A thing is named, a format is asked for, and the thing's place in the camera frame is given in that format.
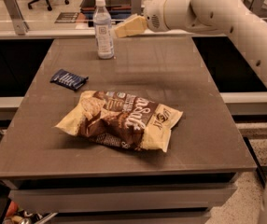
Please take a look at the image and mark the clear blue plastic water bottle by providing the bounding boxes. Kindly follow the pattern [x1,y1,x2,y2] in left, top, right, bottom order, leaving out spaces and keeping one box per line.
[93,0,114,59]

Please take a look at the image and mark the left metal glass bracket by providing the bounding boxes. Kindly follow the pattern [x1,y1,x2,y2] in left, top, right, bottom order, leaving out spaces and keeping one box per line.
[3,0,28,35]

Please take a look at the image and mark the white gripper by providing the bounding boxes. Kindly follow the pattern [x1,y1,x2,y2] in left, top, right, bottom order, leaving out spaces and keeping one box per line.
[113,0,168,38]

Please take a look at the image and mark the black floor rail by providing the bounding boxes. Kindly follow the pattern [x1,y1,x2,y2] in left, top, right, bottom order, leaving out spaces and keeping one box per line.
[244,137,267,188]

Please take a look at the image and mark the grey table drawer front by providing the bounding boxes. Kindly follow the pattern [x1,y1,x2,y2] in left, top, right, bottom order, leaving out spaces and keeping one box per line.
[9,183,237,213]

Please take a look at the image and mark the metal glass bracket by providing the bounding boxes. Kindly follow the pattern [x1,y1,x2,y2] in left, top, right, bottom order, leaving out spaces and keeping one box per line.
[3,0,28,35]
[131,0,142,15]
[249,0,265,15]

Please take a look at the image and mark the right metal glass bracket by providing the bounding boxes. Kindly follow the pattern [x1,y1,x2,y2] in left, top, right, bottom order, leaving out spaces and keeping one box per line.
[249,0,265,15]

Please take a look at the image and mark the middle metal glass bracket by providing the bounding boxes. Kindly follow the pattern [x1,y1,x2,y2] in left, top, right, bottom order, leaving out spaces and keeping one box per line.
[131,0,142,15]

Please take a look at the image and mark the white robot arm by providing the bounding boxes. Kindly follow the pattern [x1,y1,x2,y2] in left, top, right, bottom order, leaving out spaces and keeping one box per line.
[141,0,267,88]

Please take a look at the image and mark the dark blue snack wrapper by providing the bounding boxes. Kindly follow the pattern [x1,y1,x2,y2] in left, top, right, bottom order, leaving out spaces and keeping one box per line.
[50,69,89,91]

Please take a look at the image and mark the brown and yellow chip bag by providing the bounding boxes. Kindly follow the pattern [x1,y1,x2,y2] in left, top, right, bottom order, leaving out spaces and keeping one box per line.
[56,91,183,151]

